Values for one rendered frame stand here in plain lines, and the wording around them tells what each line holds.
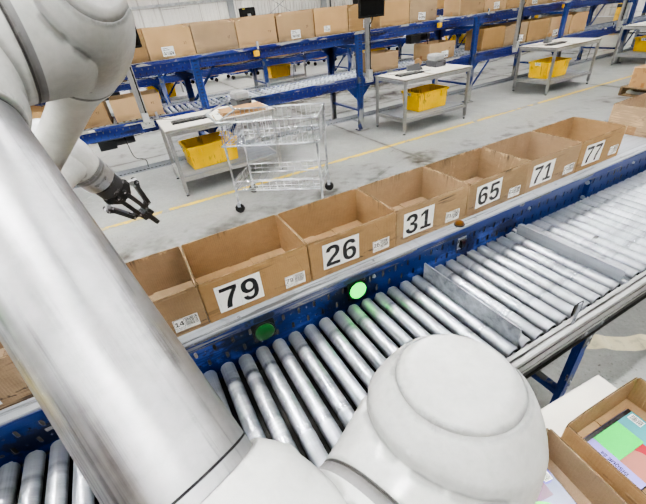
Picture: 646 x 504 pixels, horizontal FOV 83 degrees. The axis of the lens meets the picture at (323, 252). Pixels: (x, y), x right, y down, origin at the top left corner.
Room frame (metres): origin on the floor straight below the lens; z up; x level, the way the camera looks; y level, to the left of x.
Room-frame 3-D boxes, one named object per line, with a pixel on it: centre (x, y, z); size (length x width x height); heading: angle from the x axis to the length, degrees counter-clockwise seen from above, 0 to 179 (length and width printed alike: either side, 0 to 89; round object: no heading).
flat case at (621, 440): (0.43, -0.71, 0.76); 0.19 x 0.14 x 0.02; 112
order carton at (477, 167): (1.64, -0.78, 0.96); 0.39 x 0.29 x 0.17; 115
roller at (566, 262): (1.25, -1.02, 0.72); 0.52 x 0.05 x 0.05; 25
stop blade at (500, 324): (1.01, -0.52, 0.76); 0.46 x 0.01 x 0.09; 25
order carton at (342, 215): (1.30, -0.06, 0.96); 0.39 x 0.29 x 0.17; 115
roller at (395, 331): (0.89, -0.25, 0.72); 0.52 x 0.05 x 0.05; 25
